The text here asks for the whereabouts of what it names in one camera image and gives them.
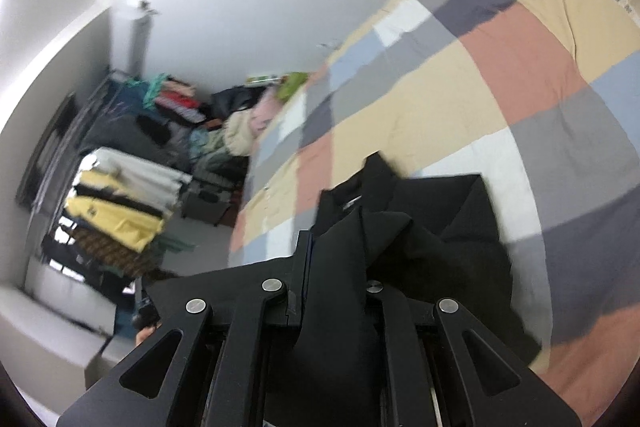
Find black striped hanging garment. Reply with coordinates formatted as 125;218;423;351
75;184;166;218

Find white air conditioner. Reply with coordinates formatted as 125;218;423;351
112;0;161;72

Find black puffer jacket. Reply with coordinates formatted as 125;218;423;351
145;152;543;427

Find pink cloth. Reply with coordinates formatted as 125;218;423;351
250;89;286;138

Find yellow fleece jacket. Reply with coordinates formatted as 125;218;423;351
65;197;166;253

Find teal crumpled cloth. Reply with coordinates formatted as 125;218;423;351
190;129;216;152

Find cream fleece garment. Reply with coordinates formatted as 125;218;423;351
222;112;261;155

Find white hanging garment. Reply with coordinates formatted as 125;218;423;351
80;147;193;208

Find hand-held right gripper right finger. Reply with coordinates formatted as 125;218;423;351
365;279;583;427

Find dark hanging jeans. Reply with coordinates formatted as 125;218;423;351
85;107;171;152

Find black suitcase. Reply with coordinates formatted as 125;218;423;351
182;187;236;228

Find white cabinet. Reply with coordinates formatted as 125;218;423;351
0;257;121;388

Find red patterned hanging clothes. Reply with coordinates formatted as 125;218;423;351
155;89;208;122

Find black bag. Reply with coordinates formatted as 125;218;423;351
210;87;261;112

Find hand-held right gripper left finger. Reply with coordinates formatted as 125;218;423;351
56;229;316;427

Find patchwork bed blanket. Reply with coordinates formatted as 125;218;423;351
227;0;640;427

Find metal clothes rack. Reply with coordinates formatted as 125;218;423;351
15;72;126;218

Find brown patterned scarf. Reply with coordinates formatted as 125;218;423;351
65;227;176;280

